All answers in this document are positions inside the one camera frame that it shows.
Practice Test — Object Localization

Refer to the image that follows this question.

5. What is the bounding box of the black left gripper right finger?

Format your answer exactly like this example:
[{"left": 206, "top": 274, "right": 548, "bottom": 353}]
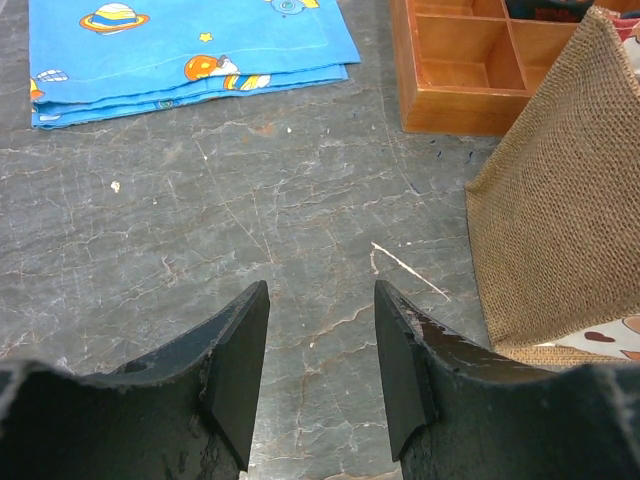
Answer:
[{"left": 374, "top": 280, "right": 639, "bottom": 479}]

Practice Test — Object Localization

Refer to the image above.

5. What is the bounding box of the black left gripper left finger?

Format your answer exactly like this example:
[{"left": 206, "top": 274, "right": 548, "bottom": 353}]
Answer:
[{"left": 1, "top": 281, "right": 270, "bottom": 479}]

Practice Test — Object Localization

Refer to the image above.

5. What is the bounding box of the burlap canvas tote bag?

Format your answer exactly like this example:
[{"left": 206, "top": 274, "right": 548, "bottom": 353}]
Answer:
[{"left": 466, "top": 7, "right": 639, "bottom": 365}]

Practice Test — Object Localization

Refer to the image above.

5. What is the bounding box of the wooden compartment tray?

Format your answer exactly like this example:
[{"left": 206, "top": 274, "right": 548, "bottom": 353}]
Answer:
[{"left": 389, "top": 0, "right": 640, "bottom": 137}]

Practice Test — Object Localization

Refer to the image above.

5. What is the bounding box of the blue space-print cloth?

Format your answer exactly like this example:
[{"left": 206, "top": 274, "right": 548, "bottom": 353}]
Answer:
[{"left": 29, "top": 0, "right": 360, "bottom": 129}]

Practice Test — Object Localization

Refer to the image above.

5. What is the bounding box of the black orange rolled sock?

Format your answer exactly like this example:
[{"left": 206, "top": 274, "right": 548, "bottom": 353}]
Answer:
[{"left": 504, "top": 0, "right": 594, "bottom": 23}]

